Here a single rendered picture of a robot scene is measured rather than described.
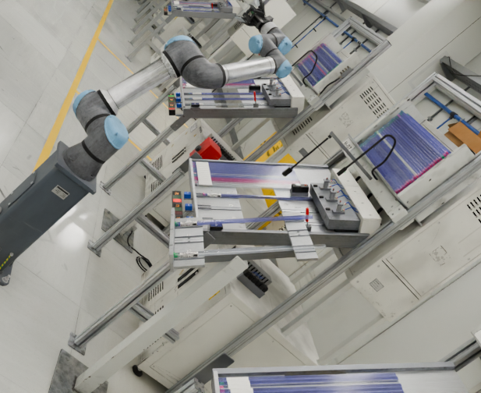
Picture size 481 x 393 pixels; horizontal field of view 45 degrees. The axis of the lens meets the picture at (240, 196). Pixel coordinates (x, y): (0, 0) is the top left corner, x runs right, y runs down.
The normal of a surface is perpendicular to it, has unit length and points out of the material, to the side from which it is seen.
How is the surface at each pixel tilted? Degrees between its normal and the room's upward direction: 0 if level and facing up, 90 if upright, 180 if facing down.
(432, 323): 90
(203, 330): 90
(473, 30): 90
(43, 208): 90
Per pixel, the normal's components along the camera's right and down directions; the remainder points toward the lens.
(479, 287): -0.65, -0.63
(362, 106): 0.12, 0.46
